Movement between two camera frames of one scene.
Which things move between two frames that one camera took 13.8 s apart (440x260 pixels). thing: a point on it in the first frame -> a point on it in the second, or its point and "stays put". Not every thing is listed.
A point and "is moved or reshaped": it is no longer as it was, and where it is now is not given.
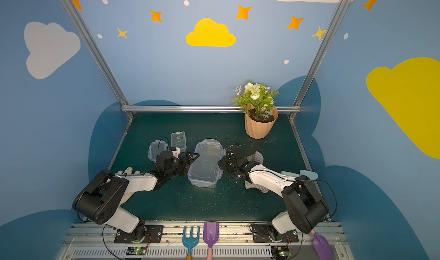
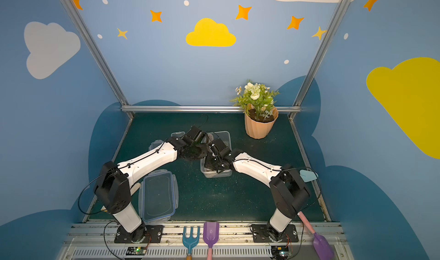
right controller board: [279, 252] stays put
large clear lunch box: [205, 171] is moved or reshaped
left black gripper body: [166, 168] -> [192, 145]
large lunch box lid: [204, 170] -> [158, 197]
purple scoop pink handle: [322, 247] stays put
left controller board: [136, 251] stays put
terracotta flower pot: [258, 125] stays put
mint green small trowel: [309, 175] stays put
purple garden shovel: [211, 235] stays put
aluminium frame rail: [196, 109] stays put
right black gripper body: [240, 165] -> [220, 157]
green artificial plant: [256, 98] stays put
